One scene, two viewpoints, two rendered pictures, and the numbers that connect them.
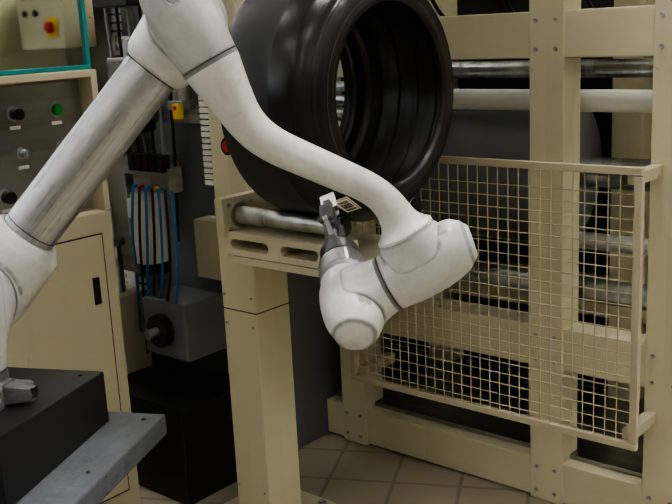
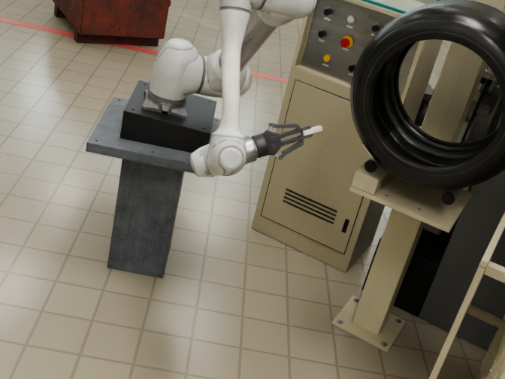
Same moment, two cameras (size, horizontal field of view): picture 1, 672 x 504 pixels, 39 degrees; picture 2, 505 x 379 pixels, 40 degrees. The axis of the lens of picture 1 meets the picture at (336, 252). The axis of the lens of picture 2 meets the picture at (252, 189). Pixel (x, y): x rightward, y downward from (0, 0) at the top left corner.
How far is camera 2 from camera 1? 2.32 m
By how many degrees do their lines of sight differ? 67
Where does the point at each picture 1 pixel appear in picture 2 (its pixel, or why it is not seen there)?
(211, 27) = not seen: outside the picture
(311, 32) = (380, 35)
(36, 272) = (216, 77)
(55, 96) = not seen: hidden behind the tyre
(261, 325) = (394, 213)
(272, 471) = (364, 296)
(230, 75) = (224, 19)
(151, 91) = (255, 19)
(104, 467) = (157, 155)
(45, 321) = (337, 137)
